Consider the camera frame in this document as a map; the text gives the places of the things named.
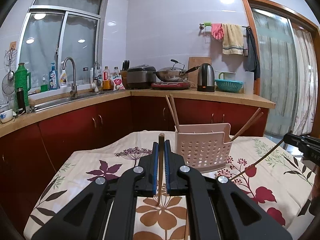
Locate dark grey hanging cloth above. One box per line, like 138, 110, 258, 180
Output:
244, 27, 260, 81

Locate white blue bowl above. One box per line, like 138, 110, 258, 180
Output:
0, 109, 13, 124

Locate steel kitchen faucet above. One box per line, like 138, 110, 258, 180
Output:
61, 56, 79, 98

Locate white spray cleaner bottle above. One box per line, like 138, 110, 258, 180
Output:
59, 66, 68, 88

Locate steel wok with lid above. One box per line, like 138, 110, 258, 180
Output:
155, 59, 200, 82

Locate steel electric kettle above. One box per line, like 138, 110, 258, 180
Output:
197, 63, 215, 92

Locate pink rubber glove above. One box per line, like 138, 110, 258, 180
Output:
211, 23, 224, 40

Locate aluminium sliding window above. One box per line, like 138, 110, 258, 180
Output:
19, 0, 103, 90

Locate blue detergent bottle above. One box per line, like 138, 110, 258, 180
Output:
48, 62, 58, 90

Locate green thermos jug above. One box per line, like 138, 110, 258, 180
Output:
14, 62, 31, 108

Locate knife block with knives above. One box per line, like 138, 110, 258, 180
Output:
120, 60, 130, 89

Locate white plastic container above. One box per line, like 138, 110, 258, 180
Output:
244, 72, 254, 95

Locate red induction cooker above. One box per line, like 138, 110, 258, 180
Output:
151, 82, 190, 90

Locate yellow hanging towel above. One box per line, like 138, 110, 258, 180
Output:
222, 23, 244, 55

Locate grey rice cooker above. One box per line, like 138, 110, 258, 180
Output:
127, 64, 157, 89

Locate clear bottle white cap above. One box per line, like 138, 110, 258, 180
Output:
113, 66, 120, 76

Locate white green mug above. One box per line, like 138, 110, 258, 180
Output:
218, 72, 236, 81

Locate cooking oil bottle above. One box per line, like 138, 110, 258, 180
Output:
103, 66, 112, 90

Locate green soap dispenser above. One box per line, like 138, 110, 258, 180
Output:
40, 75, 48, 93

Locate hanging mesh strainer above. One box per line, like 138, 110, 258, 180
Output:
2, 73, 15, 95

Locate pink perforated utensil holder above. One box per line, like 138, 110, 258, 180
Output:
175, 123, 232, 173

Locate wall towel rail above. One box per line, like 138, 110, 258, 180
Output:
199, 22, 250, 35

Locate teal plastic colander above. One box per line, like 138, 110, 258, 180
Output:
215, 79, 243, 93

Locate red kitchen cabinets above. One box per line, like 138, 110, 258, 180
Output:
0, 96, 270, 240

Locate black thermos bottle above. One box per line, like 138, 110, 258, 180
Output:
16, 88, 26, 115

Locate stainless steel sink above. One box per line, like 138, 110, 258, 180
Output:
29, 90, 124, 113

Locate wooden cutting board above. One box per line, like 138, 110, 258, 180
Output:
188, 56, 212, 88

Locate glass sliding door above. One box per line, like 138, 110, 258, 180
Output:
242, 0, 319, 138

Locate wooden chopstick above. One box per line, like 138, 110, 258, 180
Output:
243, 108, 261, 127
170, 94, 180, 132
157, 133, 165, 206
230, 112, 264, 141
230, 139, 284, 180
165, 95, 175, 121

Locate hanging steel ladle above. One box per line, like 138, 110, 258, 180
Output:
8, 46, 15, 83

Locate pink white snack bag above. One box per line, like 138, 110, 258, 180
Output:
111, 73, 125, 90

